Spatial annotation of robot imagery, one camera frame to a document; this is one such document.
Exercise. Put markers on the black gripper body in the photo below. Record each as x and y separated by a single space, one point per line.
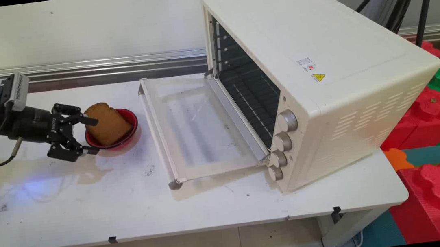
32 123

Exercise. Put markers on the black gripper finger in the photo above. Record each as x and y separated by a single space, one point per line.
67 111
65 151

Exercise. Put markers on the cream glass oven door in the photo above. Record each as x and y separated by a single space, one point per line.
200 129

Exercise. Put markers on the brown bread slice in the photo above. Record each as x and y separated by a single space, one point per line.
108 123

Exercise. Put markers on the red bowl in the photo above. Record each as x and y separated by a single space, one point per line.
132 118

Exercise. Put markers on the large silver oven knob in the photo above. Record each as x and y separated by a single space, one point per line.
287 121

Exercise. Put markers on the white specification label sticker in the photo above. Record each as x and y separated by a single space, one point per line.
306 65

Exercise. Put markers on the yellow warning triangle sticker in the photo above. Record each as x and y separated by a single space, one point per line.
318 77

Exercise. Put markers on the cream toaster oven body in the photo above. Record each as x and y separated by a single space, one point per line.
340 65

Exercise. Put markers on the teal foam block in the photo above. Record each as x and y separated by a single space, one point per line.
380 231

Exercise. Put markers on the orange foam block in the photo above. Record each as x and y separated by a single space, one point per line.
398 158

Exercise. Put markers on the red foam building block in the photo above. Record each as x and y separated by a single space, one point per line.
424 118

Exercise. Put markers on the small red foam block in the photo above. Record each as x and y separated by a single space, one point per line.
429 49

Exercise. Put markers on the teal foam mat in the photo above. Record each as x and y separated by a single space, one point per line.
436 154

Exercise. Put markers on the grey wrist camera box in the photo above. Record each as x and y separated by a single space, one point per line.
18 91

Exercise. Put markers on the aluminium wall rail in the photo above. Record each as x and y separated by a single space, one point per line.
87 68

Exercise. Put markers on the white table leg frame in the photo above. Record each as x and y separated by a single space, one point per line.
345 227

